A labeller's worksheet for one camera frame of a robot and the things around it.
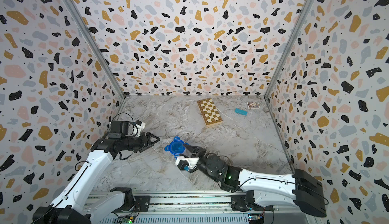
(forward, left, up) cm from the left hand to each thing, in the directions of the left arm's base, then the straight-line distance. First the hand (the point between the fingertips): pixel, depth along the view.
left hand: (158, 140), depth 76 cm
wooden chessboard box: (+32, -28, -16) cm, 45 cm away
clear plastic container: (-1, -8, -7) cm, 11 cm away
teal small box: (+34, -52, -19) cm, 65 cm away
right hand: (-6, -15, +6) cm, 17 cm away
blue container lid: (+3, -8, -4) cm, 10 cm away
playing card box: (+40, -62, -18) cm, 76 cm away
